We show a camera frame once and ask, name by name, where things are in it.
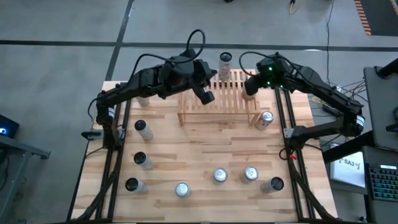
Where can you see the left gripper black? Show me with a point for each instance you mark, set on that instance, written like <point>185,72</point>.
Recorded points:
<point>197,73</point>

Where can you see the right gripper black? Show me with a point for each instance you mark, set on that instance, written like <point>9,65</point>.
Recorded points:
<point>252,85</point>

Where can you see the silver Diet Coke can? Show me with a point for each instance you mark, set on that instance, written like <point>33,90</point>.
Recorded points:
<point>249,174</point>
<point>220,175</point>
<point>265,120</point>

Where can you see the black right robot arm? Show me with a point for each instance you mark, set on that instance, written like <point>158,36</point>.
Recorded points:
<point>323,93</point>

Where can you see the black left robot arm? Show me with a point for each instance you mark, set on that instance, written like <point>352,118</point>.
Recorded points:
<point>133,85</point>

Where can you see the wooden slatted shelf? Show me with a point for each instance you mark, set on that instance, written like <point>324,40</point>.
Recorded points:
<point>217,112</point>

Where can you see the black metal bar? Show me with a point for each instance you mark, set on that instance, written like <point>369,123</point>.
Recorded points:
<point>345,147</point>

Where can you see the white paper sign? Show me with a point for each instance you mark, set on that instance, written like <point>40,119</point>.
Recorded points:
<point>348,171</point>

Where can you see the grey side table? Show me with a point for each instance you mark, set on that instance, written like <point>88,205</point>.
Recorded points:
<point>381,102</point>

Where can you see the black mat orange striped edge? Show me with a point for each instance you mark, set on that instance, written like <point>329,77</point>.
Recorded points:
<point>382,17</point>

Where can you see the dark grey desk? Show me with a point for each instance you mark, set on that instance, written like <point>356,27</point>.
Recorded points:
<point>379,211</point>

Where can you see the grey metal stand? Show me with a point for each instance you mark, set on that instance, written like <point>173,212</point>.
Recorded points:
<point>25,147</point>

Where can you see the black device blue light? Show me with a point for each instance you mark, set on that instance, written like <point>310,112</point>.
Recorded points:
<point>9,126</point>

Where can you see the silver metal bracket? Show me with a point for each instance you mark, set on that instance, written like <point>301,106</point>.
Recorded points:
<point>287,133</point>

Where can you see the black clamp bracket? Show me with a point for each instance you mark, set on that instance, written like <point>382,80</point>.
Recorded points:
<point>91,135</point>

